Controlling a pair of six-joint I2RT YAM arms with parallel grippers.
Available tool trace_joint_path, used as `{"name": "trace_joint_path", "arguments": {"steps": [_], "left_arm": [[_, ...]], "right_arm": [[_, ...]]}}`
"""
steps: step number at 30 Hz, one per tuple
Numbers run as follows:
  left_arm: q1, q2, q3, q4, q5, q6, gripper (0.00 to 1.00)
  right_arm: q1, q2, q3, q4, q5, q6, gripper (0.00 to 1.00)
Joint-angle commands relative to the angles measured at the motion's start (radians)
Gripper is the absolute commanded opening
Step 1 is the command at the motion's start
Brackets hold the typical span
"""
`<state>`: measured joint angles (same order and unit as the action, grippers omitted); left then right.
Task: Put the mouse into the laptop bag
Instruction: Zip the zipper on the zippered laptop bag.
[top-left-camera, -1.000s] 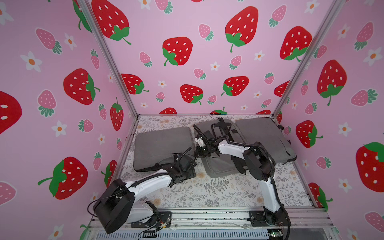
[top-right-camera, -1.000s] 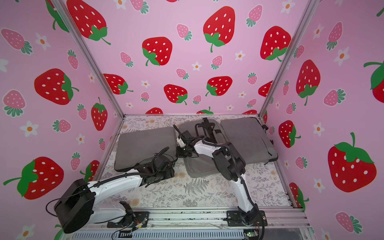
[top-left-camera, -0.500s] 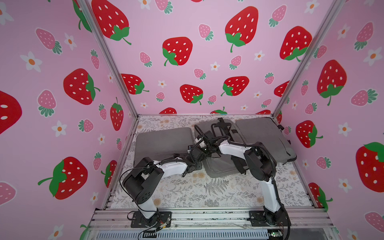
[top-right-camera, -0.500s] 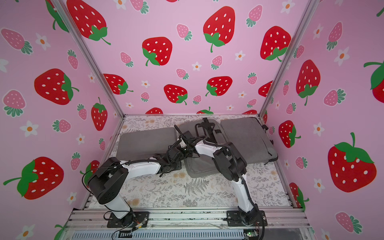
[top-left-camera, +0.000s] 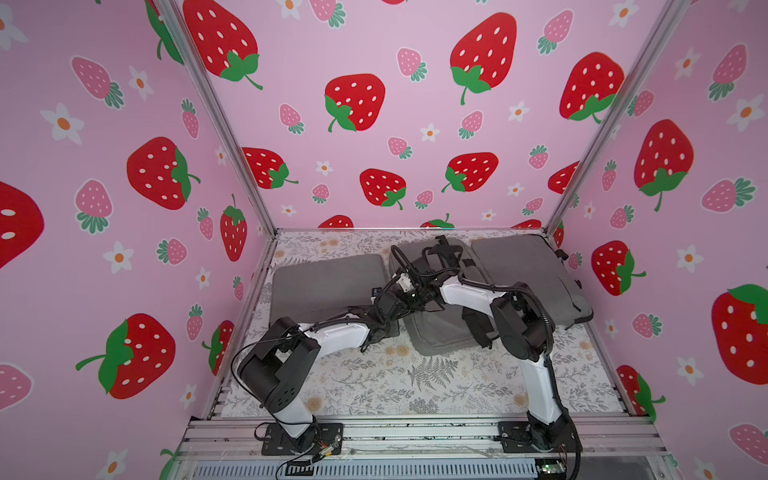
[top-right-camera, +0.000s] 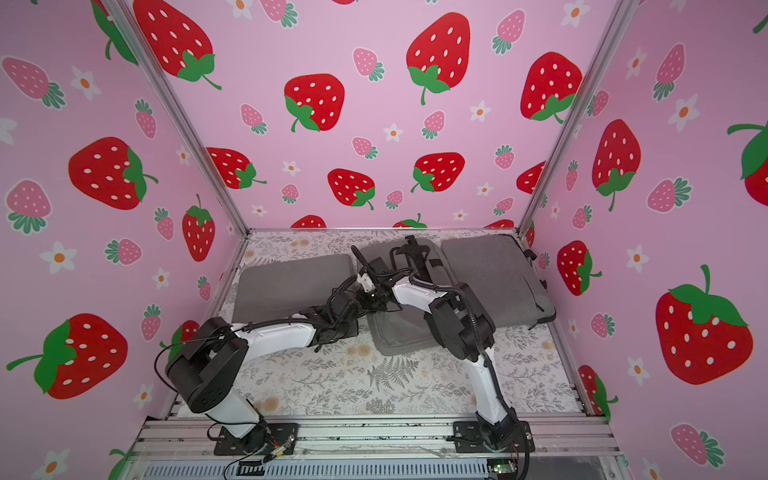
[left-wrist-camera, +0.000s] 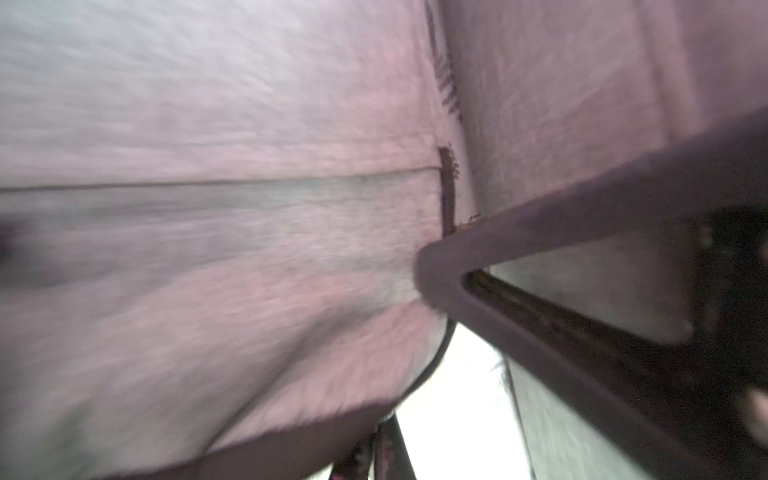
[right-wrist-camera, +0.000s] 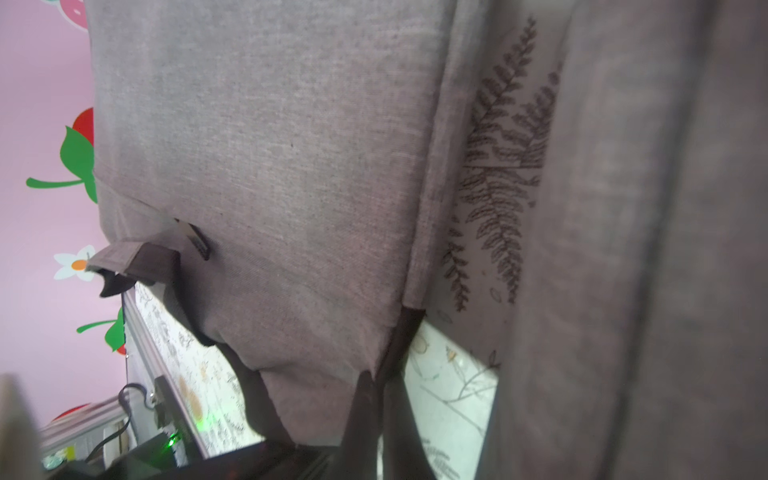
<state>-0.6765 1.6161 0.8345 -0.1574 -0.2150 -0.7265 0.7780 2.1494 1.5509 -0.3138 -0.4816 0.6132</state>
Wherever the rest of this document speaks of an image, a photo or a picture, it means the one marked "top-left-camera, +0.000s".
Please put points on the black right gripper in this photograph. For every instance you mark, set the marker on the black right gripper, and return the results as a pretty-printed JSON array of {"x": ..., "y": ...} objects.
[{"x": 444, "y": 255}]

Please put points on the grey backpack with black straps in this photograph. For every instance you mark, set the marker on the grey backpack with black straps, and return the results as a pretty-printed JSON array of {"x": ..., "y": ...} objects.
[{"x": 440, "y": 328}]

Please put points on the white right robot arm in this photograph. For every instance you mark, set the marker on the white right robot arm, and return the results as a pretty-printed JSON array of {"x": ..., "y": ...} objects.
[{"x": 525, "y": 329}]

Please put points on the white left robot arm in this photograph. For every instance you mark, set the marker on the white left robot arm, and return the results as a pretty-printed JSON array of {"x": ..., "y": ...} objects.
[{"x": 275, "y": 368}]

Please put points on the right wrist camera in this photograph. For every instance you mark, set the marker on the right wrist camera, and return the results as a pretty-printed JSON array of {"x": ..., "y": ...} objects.
[{"x": 413, "y": 274}]

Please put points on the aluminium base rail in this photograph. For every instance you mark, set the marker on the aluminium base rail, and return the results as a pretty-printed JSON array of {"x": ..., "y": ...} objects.
[{"x": 613, "y": 446}]

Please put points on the aluminium frame post left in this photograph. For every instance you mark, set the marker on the aluminium frame post left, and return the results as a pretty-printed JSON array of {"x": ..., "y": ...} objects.
[{"x": 181, "y": 37}]

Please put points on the aluminium frame post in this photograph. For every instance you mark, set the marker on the aluminium frame post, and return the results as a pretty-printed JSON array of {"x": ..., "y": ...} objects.
[
  {"x": 663, "y": 29},
  {"x": 181, "y": 37}
]

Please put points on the aluminium frame post right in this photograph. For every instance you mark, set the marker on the aluminium frame post right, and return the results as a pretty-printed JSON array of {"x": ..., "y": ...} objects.
[{"x": 663, "y": 29}]

